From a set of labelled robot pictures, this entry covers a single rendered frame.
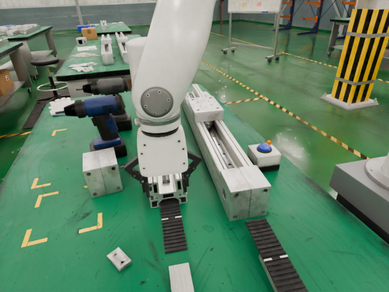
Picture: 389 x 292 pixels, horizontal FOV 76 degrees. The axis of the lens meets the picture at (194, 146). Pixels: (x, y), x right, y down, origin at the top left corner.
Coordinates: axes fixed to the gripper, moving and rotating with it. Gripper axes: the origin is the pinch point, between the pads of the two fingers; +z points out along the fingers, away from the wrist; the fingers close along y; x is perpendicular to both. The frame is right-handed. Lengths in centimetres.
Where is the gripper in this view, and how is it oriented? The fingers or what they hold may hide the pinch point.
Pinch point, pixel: (165, 186)
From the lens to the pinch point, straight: 58.8
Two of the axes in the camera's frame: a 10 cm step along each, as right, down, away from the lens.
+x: -1.9, -4.9, 8.5
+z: 0.2, 8.6, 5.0
